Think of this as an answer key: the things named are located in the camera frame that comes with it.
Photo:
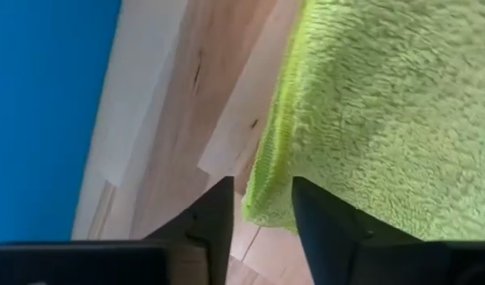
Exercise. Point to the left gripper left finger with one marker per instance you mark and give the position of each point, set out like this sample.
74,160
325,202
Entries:
214,221

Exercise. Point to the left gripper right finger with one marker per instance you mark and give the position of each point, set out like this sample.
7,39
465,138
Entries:
337,245

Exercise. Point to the lime green microfiber towel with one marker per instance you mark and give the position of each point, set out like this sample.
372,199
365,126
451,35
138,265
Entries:
384,118

